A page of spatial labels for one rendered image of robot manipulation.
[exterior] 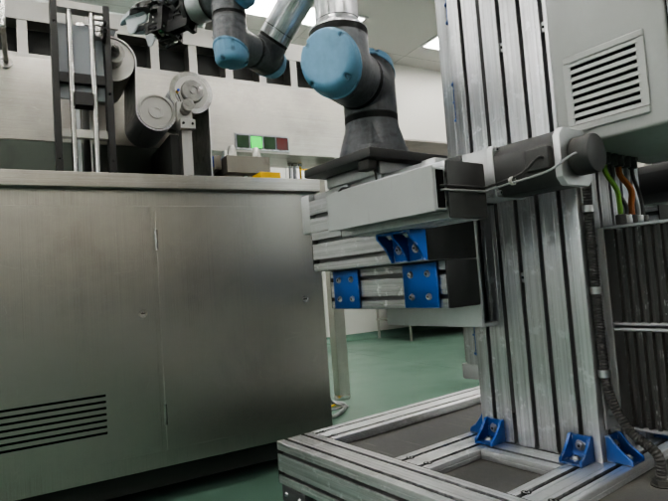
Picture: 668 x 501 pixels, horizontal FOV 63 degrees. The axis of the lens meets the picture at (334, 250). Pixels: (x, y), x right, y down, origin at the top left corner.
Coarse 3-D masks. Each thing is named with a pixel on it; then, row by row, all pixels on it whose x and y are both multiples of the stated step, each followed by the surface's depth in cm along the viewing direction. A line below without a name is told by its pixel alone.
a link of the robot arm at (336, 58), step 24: (336, 0) 103; (336, 24) 101; (360, 24) 103; (312, 48) 102; (336, 48) 100; (360, 48) 102; (312, 72) 102; (336, 72) 100; (360, 72) 102; (336, 96) 105; (360, 96) 108
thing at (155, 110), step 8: (144, 96) 179; (152, 96) 181; (160, 96) 182; (144, 104) 179; (152, 104) 180; (160, 104) 182; (168, 104) 183; (144, 112) 179; (152, 112) 180; (160, 112) 181; (168, 112) 183; (144, 120) 178; (152, 120) 180; (160, 120) 181; (168, 120) 183; (160, 128) 181
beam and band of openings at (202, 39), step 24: (24, 0) 194; (24, 24) 194; (48, 24) 198; (0, 48) 196; (24, 48) 193; (48, 48) 203; (144, 48) 221; (192, 48) 223; (288, 48) 245; (168, 72) 217; (216, 72) 235; (240, 72) 240; (288, 72) 246
